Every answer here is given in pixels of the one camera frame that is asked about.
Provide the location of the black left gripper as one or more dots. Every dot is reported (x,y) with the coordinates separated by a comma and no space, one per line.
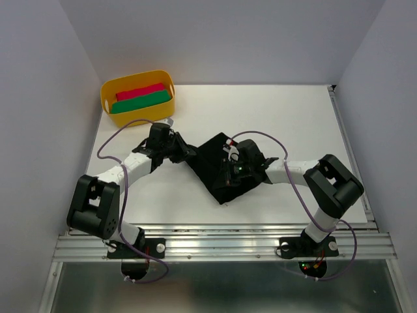
(184,150)

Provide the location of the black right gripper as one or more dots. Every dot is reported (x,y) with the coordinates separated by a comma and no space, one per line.
(228,177)

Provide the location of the black t-shirt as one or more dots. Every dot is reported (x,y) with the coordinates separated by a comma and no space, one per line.
(207,166)

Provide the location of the yellow plastic basket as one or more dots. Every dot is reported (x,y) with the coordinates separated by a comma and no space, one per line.
(157,112)

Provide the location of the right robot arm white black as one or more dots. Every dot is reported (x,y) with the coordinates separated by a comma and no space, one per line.
(333,186)

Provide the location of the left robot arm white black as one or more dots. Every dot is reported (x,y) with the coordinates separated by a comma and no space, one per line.
(95,208)

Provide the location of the green rolled t-shirt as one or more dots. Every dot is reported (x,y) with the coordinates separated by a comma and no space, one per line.
(140,102)

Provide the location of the red rolled t-shirt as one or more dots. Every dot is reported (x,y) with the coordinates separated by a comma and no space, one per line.
(139,92)

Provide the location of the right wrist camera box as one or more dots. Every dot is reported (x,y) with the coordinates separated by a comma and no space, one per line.
(248,152)

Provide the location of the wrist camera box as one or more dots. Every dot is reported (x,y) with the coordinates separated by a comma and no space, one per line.
(159,133)
(248,152)

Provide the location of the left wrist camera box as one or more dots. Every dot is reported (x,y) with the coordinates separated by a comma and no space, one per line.
(159,133)

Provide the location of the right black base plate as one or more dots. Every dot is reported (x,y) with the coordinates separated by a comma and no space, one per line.
(299,247)

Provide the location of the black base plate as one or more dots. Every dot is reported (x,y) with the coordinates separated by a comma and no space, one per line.
(154,247)
(299,247)

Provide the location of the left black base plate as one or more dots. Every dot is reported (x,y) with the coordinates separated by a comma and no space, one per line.
(154,247)

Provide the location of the aluminium rail frame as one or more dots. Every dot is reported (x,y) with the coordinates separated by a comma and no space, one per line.
(230,268)

